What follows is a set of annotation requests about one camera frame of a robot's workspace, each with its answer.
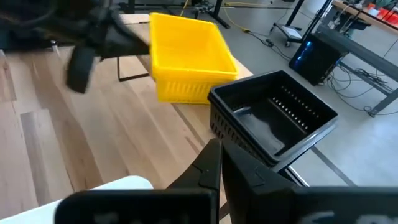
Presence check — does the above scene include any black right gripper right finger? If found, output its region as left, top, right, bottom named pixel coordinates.
left=221, top=139, right=297, bottom=224

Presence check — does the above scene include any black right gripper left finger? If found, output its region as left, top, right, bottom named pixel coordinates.
left=167, top=138, right=223, bottom=192

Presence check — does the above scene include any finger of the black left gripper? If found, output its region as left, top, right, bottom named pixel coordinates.
left=98, top=19, right=150, bottom=61
left=64, top=45, right=98, bottom=94

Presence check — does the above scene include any black slotted plastic basket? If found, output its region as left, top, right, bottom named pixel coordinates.
left=210, top=104, right=340, bottom=174
left=207, top=70, right=340, bottom=166

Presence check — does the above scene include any yellow slotted plastic basket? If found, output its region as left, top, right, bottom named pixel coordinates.
left=149, top=12, right=239, bottom=83
left=151, top=18, right=239, bottom=105

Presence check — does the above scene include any white plastic basket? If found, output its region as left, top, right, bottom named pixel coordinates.
left=0, top=175, right=155, bottom=224

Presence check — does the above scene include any black computer tower blue light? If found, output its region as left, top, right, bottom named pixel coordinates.
left=288, top=32, right=349, bottom=87

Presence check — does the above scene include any black rolling stand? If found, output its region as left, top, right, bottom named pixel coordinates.
left=272, top=0, right=331, bottom=49

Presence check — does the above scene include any red bin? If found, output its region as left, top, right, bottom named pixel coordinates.
left=376, top=6, right=398, bottom=25

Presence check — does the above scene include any black frame wooden shelf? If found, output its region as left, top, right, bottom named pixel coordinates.
left=116, top=55, right=150, bottom=83

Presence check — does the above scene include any yellow floor cable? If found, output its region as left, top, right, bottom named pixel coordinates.
left=222, top=1, right=251, bottom=34

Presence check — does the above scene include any black floor cable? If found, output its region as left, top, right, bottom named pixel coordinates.
left=248, top=29, right=294, bottom=62

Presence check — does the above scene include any black frame wooden desk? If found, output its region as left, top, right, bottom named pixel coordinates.
left=316, top=0, right=398, bottom=118

